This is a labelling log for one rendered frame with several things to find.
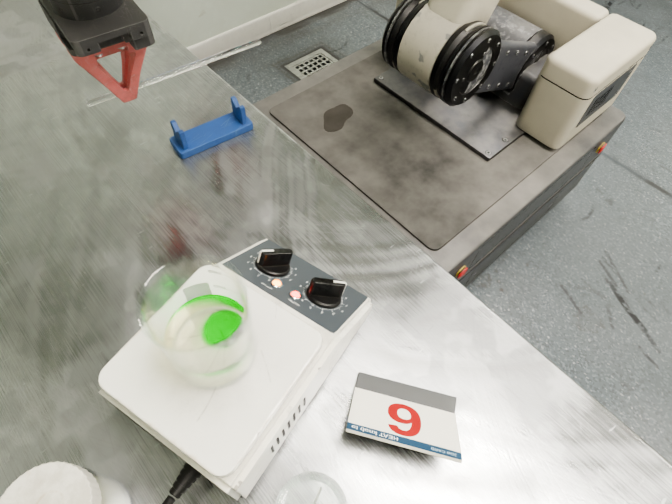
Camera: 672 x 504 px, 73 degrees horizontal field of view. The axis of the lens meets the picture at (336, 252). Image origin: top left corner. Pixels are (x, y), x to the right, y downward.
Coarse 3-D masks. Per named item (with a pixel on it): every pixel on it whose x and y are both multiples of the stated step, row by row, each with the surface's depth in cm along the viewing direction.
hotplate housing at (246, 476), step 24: (264, 240) 45; (360, 312) 41; (336, 336) 37; (336, 360) 40; (312, 384) 36; (120, 408) 33; (288, 408) 33; (264, 432) 32; (288, 432) 37; (264, 456) 33; (192, 480) 33; (216, 480) 31; (240, 480) 31
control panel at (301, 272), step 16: (240, 256) 42; (256, 256) 42; (256, 272) 40; (304, 272) 43; (320, 272) 44; (272, 288) 39; (288, 288) 40; (304, 288) 41; (352, 288) 43; (288, 304) 38; (304, 304) 39; (352, 304) 41; (320, 320) 38; (336, 320) 38
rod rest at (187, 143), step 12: (240, 108) 55; (216, 120) 58; (228, 120) 58; (240, 120) 57; (180, 132) 53; (192, 132) 56; (204, 132) 56; (216, 132) 57; (228, 132) 57; (240, 132) 58; (180, 144) 55; (192, 144) 55; (204, 144) 55; (216, 144) 57; (180, 156) 55
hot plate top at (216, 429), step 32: (256, 320) 35; (288, 320) 35; (128, 352) 33; (160, 352) 33; (288, 352) 33; (128, 384) 32; (160, 384) 32; (256, 384) 32; (288, 384) 32; (160, 416) 31; (192, 416) 31; (224, 416) 31; (256, 416) 31; (192, 448) 30; (224, 448) 30
